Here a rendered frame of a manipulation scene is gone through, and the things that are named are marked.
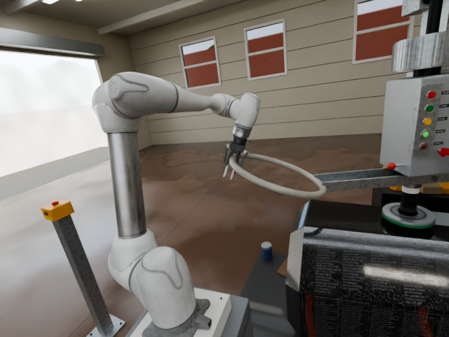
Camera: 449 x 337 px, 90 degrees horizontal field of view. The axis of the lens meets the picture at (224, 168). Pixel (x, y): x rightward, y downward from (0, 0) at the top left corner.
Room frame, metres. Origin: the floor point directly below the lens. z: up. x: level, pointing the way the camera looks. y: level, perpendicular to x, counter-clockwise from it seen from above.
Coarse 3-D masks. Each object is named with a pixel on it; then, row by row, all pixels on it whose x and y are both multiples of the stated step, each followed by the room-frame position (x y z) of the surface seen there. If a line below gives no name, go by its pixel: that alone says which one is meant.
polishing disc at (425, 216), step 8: (384, 208) 1.07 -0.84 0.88; (392, 208) 1.06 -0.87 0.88; (424, 208) 1.02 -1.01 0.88; (392, 216) 0.99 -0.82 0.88; (400, 216) 0.98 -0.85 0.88; (408, 216) 0.97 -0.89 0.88; (416, 216) 0.96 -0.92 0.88; (424, 216) 0.95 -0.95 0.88; (432, 216) 0.94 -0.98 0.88; (408, 224) 0.92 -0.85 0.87; (416, 224) 0.91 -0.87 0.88; (424, 224) 0.90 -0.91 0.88
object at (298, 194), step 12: (240, 156) 1.18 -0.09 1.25; (252, 156) 1.25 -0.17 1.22; (264, 156) 1.28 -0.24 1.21; (240, 168) 0.94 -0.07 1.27; (300, 168) 1.20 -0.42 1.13; (252, 180) 0.87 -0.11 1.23; (264, 180) 0.86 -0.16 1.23; (312, 180) 1.09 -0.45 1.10; (276, 192) 0.83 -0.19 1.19; (288, 192) 0.82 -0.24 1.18; (300, 192) 0.82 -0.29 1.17; (312, 192) 0.85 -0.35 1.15; (324, 192) 0.90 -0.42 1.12
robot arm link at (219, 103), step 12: (180, 96) 0.77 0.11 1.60; (192, 96) 0.83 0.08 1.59; (204, 96) 0.96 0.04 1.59; (216, 96) 1.17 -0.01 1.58; (228, 96) 1.18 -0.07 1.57; (180, 108) 0.79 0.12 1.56; (192, 108) 0.84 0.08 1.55; (204, 108) 0.91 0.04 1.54; (216, 108) 1.15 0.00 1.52; (228, 108) 1.16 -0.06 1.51
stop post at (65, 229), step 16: (48, 208) 1.26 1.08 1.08; (64, 208) 1.29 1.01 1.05; (64, 224) 1.27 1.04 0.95; (64, 240) 1.26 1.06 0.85; (80, 256) 1.29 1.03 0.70; (80, 272) 1.26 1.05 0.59; (80, 288) 1.28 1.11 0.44; (96, 288) 1.30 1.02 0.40; (96, 304) 1.27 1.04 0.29; (96, 320) 1.27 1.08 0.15; (112, 320) 1.37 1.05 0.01; (96, 336) 1.26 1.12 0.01; (112, 336) 1.24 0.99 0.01
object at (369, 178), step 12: (384, 168) 1.06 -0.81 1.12; (324, 180) 1.09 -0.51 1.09; (336, 180) 1.08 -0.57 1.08; (348, 180) 0.98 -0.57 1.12; (360, 180) 0.97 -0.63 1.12; (372, 180) 0.96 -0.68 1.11; (384, 180) 0.96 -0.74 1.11; (396, 180) 0.95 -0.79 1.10; (408, 180) 0.95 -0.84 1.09; (420, 180) 0.95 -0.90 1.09; (432, 180) 0.93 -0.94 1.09; (444, 180) 0.94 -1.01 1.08
